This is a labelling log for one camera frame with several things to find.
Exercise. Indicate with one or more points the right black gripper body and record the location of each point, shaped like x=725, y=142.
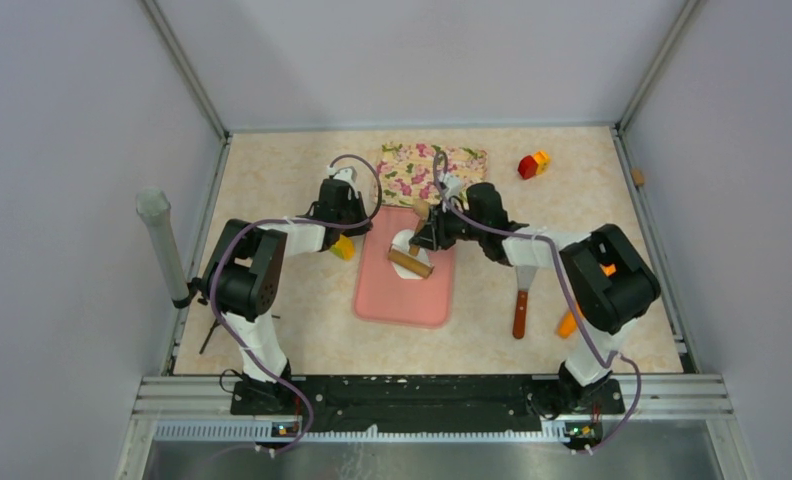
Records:
x=454, y=228

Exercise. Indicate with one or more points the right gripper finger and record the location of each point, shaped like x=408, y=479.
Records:
x=433, y=223
x=415, y=251

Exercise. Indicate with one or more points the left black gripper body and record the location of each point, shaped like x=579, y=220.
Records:
x=353, y=210

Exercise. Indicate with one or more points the white dough ball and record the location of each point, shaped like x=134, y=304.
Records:
x=405, y=266

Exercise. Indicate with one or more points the wooden rolling pin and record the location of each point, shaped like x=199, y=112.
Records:
x=420, y=208

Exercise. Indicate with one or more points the pink plastic tray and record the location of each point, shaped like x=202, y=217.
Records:
x=383, y=296

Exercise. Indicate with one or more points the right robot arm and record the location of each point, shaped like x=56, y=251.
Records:
x=606, y=283

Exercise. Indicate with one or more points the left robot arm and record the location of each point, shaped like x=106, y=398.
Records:
x=242, y=278

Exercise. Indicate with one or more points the yellow multicolour toy block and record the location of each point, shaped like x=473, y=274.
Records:
x=343, y=248

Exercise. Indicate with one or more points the floral yellow tray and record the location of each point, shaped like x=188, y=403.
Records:
x=405, y=170

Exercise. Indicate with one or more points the red orange toy block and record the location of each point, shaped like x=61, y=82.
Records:
x=534, y=165

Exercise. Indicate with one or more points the orange toy carrot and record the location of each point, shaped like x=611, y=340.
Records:
x=567, y=325

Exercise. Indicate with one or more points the small black tripod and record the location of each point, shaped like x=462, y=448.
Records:
x=210, y=324

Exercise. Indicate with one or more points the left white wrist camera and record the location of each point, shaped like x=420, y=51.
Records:
x=347, y=175

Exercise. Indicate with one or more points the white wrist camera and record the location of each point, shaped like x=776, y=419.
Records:
x=451, y=187
x=347, y=175

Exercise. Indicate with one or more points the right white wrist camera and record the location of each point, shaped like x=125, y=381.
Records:
x=451, y=187

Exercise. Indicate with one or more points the metal scraper wooden handle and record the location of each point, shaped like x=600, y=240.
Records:
x=524, y=277

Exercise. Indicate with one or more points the grey cylinder post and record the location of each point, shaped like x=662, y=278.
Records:
x=154, y=209

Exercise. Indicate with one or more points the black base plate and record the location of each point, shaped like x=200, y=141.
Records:
x=427, y=403

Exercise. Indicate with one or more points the small wooden wall knob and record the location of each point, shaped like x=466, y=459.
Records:
x=638, y=177

